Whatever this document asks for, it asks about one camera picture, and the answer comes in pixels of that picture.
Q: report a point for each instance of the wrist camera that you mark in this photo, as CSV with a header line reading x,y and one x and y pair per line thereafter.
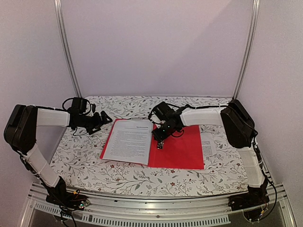
x,y
154,119
92,109

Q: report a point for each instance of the aluminium frame post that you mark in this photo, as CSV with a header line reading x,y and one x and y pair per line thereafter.
x,y
65,47
248,47

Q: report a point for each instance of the spine metal folder clip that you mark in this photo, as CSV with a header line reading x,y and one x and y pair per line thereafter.
x,y
160,144

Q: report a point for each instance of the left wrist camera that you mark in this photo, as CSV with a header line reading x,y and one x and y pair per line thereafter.
x,y
92,109

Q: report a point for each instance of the right aluminium frame post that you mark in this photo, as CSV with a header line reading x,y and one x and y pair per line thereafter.
x,y
248,47

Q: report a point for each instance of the separate printed paper sheet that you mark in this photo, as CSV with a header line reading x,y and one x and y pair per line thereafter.
x,y
208,144

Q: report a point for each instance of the aluminium front rail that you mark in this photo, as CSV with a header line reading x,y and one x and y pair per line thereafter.
x,y
116,210

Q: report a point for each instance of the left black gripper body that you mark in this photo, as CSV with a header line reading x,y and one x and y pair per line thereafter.
x,y
89,123

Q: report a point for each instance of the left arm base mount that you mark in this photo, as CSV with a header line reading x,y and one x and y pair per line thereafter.
x,y
58,195

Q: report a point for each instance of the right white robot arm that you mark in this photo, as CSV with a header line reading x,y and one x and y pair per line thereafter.
x,y
238,125

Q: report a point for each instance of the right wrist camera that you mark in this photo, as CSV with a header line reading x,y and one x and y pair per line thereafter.
x,y
154,119

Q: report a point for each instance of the printed white paper sheets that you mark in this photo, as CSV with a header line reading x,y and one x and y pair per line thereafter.
x,y
129,141

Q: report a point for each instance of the red file folder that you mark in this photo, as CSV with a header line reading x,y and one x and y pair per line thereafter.
x,y
184,152

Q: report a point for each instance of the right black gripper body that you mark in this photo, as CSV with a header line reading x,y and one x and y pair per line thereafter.
x,y
165,134

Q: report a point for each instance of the left aluminium frame post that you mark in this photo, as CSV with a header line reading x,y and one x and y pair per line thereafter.
x,y
65,47

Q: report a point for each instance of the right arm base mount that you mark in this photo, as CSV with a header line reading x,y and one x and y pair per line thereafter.
x,y
255,201

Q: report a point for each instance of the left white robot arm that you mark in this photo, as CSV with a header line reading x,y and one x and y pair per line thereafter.
x,y
21,128

